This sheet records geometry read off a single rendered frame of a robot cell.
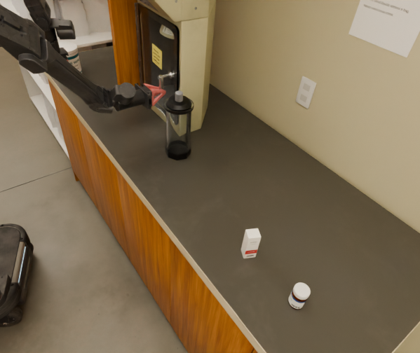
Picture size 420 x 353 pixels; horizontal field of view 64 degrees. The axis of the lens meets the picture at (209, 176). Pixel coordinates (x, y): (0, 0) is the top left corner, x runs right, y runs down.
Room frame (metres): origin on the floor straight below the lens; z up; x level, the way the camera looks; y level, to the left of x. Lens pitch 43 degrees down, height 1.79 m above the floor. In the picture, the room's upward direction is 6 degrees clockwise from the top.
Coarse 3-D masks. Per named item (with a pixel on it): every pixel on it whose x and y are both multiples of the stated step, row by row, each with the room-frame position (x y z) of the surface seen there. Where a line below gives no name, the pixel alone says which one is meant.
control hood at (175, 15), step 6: (150, 0) 1.15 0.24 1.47; (156, 0) 1.10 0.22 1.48; (162, 0) 1.11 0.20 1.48; (168, 0) 1.13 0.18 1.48; (174, 0) 1.14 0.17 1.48; (180, 0) 1.16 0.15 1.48; (156, 6) 1.16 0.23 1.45; (162, 6) 1.11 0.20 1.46; (168, 6) 1.13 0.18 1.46; (174, 6) 1.14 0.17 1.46; (180, 6) 1.16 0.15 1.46; (162, 12) 1.17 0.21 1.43; (168, 12) 1.13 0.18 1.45; (174, 12) 1.14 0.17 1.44; (180, 12) 1.16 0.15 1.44; (174, 18) 1.14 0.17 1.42; (180, 18) 1.16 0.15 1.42
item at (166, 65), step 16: (144, 16) 1.34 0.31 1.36; (160, 16) 1.25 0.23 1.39; (144, 32) 1.35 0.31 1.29; (160, 32) 1.25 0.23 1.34; (176, 32) 1.16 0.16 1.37; (144, 48) 1.35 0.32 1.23; (160, 48) 1.25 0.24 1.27; (176, 48) 1.16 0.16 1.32; (144, 64) 1.36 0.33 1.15; (176, 64) 1.16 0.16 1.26; (144, 80) 1.37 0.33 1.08; (176, 80) 1.16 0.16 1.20
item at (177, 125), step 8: (192, 104) 1.05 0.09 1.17; (168, 112) 1.00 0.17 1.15; (168, 120) 1.02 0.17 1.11; (176, 120) 1.00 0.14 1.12; (184, 120) 1.01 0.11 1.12; (168, 128) 1.02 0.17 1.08; (176, 128) 1.00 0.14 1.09; (184, 128) 1.01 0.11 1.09; (168, 136) 1.02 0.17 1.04; (176, 136) 1.00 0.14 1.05; (184, 136) 1.01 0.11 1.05; (168, 144) 1.02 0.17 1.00; (176, 144) 1.00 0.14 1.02; (184, 144) 1.01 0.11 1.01; (176, 152) 1.00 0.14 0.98; (184, 152) 1.01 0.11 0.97
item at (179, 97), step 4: (176, 92) 1.04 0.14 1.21; (180, 92) 1.05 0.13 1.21; (172, 96) 1.07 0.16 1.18; (176, 96) 1.04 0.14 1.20; (180, 96) 1.04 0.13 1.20; (184, 96) 1.08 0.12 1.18; (168, 100) 1.04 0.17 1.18; (172, 100) 1.04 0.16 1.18; (176, 100) 1.04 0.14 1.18; (180, 100) 1.04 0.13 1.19; (184, 100) 1.05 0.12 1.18; (188, 100) 1.05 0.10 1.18; (168, 104) 1.02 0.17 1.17; (172, 104) 1.02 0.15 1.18; (176, 104) 1.02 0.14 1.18; (180, 104) 1.02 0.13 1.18; (184, 104) 1.02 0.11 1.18; (188, 104) 1.03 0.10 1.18; (172, 108) 1.01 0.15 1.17; (176, 108) 1.01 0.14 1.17; (180, 108) 1.01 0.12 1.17; (184, 108) 1.01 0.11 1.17; (188, 108) 1.02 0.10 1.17
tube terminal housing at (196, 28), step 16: (192, 0) 1.19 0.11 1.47; (208, 0) 1.23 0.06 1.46; (192, 16) 1.19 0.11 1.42; (208, 16) 1.24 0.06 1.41; (192, 32) 1.19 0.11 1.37; (208, 32) 1.27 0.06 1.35; (192, 48) 1.19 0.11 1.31; (208, 48) 1.30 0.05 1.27; (192, 64) 1.19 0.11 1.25; (208, 64) 1.34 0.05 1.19; (192, 80) 1.20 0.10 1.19; (208, 80) 1.38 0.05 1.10; (192, 96) 1.20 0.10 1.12; (160, 112) 1.29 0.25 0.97; (192, 112) 1.20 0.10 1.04; (192, 128) 1.20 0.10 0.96
